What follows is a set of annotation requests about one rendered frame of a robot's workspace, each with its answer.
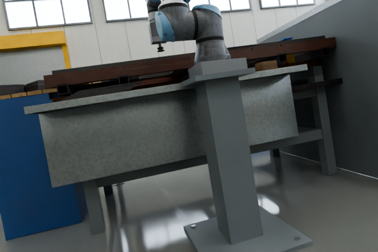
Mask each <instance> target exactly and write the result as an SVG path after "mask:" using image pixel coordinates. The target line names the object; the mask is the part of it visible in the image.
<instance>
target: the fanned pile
mask: <svg viewBox="0 0 378 252"><path fill-rule="evenodd" d="M142 82H144V81H141V82H134V83H127V84H119V85H112V86H107V87H100V88H92V89H85V90H80V91H78V92H76V93H74V94H71V96H68V97H67V98H65V99H62V100H61V101H67V100H74V99H78V98H85V97H93V96H100V95H107V94H112V93H119V92H126V91H127V90H129V89H132V88H133V87H135V86H137V85H139V84H141V83H142Z"/></svg>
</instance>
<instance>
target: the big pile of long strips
mask: <svg viewBox="0 0 378 252"><path fill-rule="evenodd" d="M43 89H47V88H46V87H45V83H44V80H37V81H34V82H31V83H28V84H26V85H24V84H11V85H0V96H3V95H11V94H15V93H23V92H31V91H38V90H43Z"/></svg>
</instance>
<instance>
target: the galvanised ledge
mask: <svg viewBox="0 0 378 252"><path fill-rule="evenodd" d="M304 70H308V68H307V64H304V65H296V66H289V67H282V68H278V69H270V70H263V71H256V73H252V74H249V75H245V76H241V77H239V78H238V79H239V82H243V81H247V80H254V79H261V78H268V77H275V76H279V75H286V74H292V73H297V72H300V71H304ZM191 89H195V86H194V85H191V86H187V87H181V84H180V83H178V84H171V85H164V86H159V87H152V88H145V89H138V90H133V91H126V92H119V93H112V94H104V95H100V96H93V97H85V98H78V99H74V100H67V101H59V102H52V103H45V104H40V105H33V106H26V107H24V112H25V114H40V113H47V112H51V111H59V110H66V109H72V108H77V107H83V106H91V105H98V104H104V103H109V102H115V101H122V100H129V99H134V98H140V97H147V96H154V95H161V94H166V93H172V92H179V91H186V90H191Z"/></svg>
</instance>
